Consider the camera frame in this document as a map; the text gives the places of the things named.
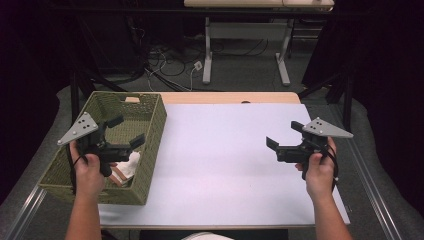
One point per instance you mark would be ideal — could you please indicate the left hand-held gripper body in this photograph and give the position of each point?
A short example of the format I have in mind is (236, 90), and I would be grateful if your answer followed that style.
(85, 128)

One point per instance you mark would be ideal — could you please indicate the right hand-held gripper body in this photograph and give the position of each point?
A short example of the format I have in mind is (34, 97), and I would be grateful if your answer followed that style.
(325, 129)

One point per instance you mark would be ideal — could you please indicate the olive green woven basket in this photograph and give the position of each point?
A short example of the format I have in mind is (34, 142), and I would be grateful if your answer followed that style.
(150, 133)

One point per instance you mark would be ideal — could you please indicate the white cloth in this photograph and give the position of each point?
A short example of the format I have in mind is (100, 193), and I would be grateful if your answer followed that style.
(130, 165)

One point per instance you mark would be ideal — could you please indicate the person's right hand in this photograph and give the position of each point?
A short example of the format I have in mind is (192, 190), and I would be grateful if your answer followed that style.
(320, 173)

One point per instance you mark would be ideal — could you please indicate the person's left hand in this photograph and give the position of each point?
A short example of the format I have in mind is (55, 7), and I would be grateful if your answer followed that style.
(87, 173)

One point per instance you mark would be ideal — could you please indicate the black metal stand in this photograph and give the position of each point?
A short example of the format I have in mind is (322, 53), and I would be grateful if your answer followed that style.
(348, 100)
(75, 96)

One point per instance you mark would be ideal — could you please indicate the brown wooden block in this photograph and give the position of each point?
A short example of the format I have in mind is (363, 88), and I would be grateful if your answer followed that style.
(116, 180)

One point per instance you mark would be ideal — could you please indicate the white table mat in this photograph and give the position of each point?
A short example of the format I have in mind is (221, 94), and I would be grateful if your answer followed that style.
(220, 160)

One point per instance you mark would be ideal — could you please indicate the dark curtain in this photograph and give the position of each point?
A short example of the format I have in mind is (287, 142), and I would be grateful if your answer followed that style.
(390, 83)
(30, 83)

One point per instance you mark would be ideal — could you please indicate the white power adapter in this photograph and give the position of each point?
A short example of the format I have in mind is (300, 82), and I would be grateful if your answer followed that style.
(198, 65)

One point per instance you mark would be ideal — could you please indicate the white metal desk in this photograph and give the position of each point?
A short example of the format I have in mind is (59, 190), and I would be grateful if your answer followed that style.
(246, 31)

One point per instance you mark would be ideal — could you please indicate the person's white clothing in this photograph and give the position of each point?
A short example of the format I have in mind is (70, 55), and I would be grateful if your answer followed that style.
(206, 236)

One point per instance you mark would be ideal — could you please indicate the aluminium rail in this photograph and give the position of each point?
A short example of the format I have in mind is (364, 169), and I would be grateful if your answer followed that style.
(23, 213)
(373, 193)

